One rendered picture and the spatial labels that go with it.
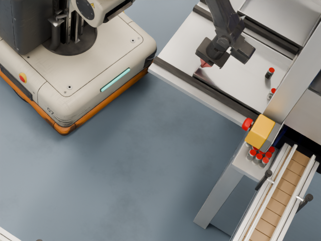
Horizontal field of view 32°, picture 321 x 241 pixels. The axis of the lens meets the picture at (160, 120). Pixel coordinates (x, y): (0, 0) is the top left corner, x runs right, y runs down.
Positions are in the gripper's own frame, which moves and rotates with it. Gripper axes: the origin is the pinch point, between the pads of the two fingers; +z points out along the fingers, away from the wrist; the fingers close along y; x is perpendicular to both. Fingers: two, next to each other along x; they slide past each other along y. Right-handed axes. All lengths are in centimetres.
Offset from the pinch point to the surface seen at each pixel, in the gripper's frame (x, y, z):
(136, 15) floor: 74, -42, 99
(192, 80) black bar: -7.6, -0.1, 0.1
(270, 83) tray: 9.1, 22.3, -2.1
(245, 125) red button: -19.5, 20.2, -14.5
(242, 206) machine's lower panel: -12, 47, 43
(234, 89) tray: -0.8, 13.4, -0.5
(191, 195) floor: -2, 34, 85
